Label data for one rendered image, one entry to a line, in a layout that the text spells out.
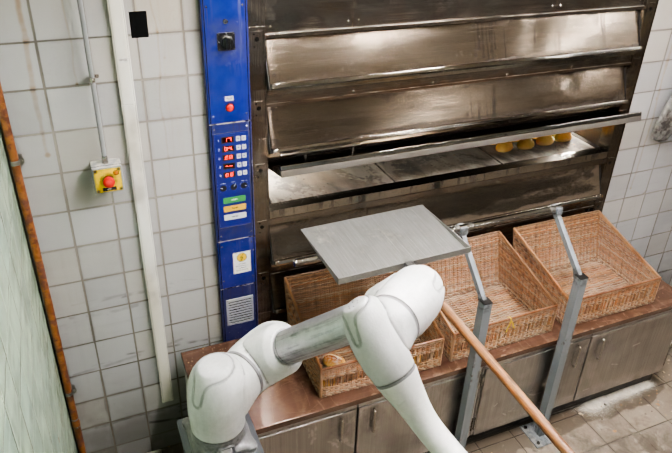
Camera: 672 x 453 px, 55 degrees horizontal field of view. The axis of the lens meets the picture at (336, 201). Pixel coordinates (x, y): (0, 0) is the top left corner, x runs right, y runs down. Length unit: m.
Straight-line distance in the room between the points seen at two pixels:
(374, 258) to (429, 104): 0.75
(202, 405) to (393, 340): 0.64
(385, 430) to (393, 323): 1.54
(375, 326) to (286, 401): 1.33
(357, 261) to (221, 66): 0.85
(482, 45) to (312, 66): 0.76
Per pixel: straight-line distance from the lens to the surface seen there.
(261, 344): 1.87
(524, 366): 3.13
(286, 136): 2.52
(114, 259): 2.62
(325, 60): 2.48
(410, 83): 2.68
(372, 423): 2.83
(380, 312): 1.39
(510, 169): 3.18
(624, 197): 3.83
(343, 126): 2.60
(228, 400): 1.81
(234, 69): 2.34
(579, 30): 3.14
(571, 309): 2.98
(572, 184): 3.51
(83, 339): 2.82
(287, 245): 2.77
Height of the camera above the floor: 2.51
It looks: 29 degrees down
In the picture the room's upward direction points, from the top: 2 degrees clockwise
